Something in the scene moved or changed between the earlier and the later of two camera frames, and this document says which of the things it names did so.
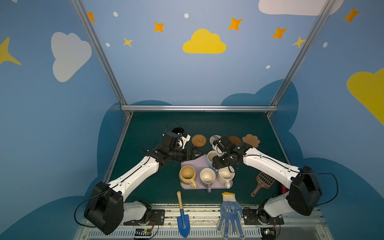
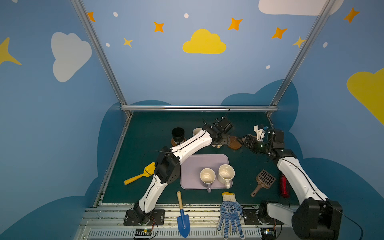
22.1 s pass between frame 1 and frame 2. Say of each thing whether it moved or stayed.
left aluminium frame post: stayed
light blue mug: moved
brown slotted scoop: stayed
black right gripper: moved
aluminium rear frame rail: stayed
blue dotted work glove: stayed
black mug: stayed
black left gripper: moved
